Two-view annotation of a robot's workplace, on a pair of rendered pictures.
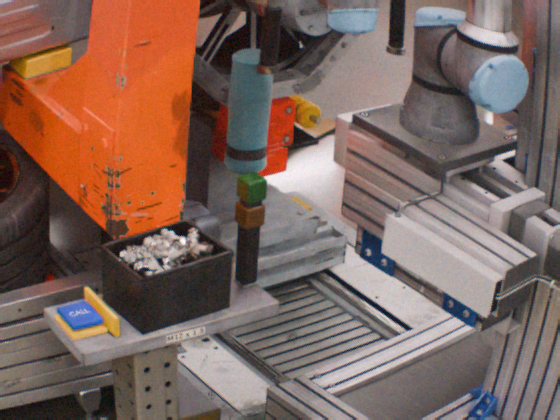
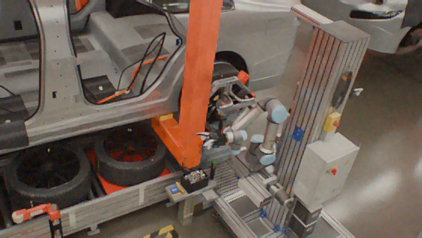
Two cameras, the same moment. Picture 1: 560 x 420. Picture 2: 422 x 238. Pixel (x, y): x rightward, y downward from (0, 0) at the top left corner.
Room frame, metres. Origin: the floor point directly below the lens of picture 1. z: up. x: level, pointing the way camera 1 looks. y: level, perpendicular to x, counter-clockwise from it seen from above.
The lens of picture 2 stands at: (-0.64, 0.08, 3.11)
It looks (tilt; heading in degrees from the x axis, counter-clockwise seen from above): 37 degrees down; 2
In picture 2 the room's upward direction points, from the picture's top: 8 degrees clockwise
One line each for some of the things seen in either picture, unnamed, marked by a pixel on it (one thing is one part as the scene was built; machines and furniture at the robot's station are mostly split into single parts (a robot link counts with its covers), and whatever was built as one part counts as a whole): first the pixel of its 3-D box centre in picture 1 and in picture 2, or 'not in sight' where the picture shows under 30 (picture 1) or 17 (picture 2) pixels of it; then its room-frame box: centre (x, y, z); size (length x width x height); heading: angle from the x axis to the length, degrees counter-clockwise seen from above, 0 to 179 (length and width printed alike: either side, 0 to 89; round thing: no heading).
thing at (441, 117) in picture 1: (442, 100); (255, 154); (1.99, -0.26, 0.87); 0.15 x 0.15 x 0.10
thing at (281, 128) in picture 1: (251, 128); not in sight; (2.67, 0.08, 0.48); 0.16 x 0.12 x 0.17; 38
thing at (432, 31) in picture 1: (447, 42); (258, 144); (1.98, -0.27, 0.98); 0.13 x 0.12 x 0.14; 26
